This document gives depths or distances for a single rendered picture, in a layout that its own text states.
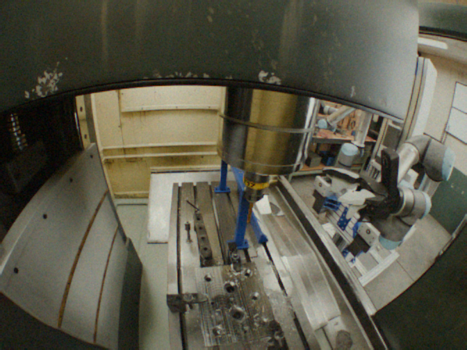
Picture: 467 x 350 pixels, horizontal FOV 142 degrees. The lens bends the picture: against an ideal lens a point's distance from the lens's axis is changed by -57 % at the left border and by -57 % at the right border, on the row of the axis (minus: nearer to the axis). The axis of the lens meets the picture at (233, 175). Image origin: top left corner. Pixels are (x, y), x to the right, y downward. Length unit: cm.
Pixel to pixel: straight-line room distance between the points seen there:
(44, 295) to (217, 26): 47
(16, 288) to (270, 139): 45
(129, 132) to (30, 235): 115
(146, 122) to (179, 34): 123
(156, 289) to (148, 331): 25
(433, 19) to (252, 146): 87
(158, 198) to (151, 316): 80
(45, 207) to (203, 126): 114
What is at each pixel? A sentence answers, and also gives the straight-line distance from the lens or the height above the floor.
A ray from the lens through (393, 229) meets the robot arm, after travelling 60.
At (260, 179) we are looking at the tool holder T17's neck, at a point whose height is 143.
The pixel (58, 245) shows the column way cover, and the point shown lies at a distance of 47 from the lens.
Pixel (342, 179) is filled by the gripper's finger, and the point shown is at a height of 142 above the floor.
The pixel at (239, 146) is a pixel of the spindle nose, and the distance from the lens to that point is 25.
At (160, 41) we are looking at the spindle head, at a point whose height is 163.
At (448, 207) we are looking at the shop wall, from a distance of 491.
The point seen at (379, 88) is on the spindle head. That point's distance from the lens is 27.
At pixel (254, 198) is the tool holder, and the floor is 139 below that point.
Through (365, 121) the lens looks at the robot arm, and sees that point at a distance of 149.
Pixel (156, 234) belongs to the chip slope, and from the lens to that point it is 129.
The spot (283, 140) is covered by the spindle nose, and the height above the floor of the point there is 153.
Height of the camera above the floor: 160
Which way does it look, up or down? 31 degrees down
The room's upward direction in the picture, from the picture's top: 6 degrees clockwise
